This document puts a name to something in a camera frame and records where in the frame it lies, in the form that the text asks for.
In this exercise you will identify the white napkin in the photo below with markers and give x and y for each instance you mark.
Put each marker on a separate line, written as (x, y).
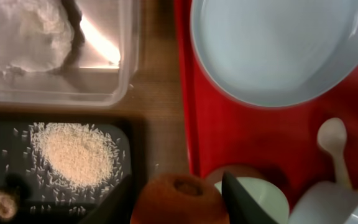
(35, 36)

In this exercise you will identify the mint green bowl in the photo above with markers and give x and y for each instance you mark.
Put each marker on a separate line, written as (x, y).
(269, 197)

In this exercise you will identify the black waste tray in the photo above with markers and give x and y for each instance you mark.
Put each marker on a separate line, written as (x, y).
(37, 203)

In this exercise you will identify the orange carrot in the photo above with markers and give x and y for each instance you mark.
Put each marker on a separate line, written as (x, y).
(179, 199)

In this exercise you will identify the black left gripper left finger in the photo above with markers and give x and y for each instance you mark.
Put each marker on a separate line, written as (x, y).
(116, 208)

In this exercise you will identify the white rice pile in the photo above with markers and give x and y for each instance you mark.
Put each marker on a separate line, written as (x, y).
(73, 160)

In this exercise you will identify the clear plastic waste bin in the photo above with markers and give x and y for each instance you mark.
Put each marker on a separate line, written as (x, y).
(97, 71)

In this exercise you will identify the brown food scrap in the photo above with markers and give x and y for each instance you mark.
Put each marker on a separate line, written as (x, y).
(9, 204)

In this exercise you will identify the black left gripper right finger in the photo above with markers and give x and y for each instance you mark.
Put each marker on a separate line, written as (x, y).
(241, 207)

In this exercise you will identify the red serving tray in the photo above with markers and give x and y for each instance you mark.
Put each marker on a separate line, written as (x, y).
(279, 143)

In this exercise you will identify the light blue bowl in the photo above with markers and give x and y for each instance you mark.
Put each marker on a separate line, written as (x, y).
(326, 203)

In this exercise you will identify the white plastic spoon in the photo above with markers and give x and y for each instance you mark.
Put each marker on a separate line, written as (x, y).
(332, 138)

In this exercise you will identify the light blue plate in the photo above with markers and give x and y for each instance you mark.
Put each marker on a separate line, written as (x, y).
(275, 53)

